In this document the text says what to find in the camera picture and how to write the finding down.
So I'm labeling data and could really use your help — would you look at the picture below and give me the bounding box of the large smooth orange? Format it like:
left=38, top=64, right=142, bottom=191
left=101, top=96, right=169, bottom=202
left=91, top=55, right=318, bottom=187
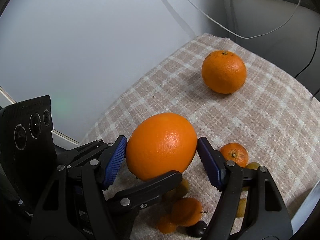
left=126, top=113, right=197, bottom=181

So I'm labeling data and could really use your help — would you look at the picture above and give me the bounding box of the large spotted orange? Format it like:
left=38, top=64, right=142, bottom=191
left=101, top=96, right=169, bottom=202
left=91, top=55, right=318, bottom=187
left=201, top=50, right=247, bottom=94

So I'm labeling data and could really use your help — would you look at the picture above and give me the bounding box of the small orange kumquat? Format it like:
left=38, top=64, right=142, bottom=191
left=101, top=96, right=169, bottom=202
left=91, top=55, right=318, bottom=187
left=157, top=214, right=177, bottom=234

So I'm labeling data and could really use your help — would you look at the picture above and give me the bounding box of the yellow green grape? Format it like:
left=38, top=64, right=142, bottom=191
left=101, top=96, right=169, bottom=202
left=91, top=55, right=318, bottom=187
left=245, top=162, right=260, bottom=170

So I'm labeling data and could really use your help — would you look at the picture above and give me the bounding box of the dark plum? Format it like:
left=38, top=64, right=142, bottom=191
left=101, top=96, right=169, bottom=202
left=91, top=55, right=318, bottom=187
left=185, top=220, right=208, bottom=238

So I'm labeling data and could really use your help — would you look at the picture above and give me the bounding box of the small mandarin with stem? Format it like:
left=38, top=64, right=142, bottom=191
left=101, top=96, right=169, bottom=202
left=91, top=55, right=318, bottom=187
left=220, top=142, right=249, bottom=167

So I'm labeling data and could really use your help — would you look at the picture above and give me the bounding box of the black cable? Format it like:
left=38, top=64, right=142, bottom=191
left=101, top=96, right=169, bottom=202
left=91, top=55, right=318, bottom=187
left=293, top=26, right=320, bottom=79

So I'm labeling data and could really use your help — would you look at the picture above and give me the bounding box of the white cable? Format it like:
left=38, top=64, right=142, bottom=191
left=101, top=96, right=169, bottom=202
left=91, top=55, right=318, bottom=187
left=166, top=0, right=303, bottom=40

